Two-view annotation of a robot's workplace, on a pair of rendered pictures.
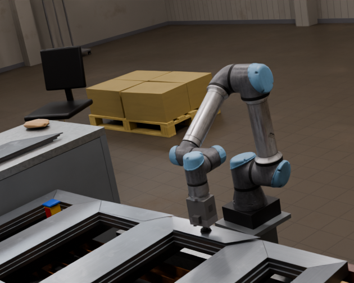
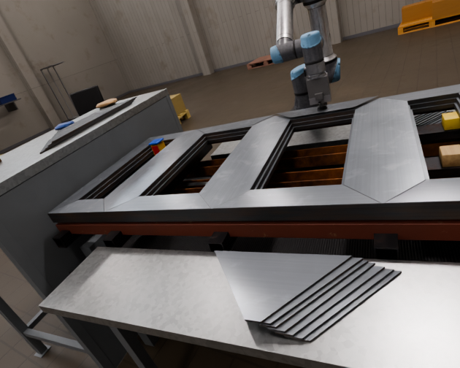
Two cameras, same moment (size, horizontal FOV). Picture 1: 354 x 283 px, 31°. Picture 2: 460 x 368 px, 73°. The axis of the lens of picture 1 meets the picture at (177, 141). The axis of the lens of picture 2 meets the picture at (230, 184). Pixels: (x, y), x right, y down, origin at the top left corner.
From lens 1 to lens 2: 1.44 m
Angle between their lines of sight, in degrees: 17
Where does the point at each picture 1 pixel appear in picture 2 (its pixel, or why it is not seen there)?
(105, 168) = (174, 120)
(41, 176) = (134, 128)
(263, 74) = not seen: outside the picture
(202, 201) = (324, 76)
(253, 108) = (317, 10)
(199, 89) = (176, 104)
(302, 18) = (206, 71)
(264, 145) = (326, 45)
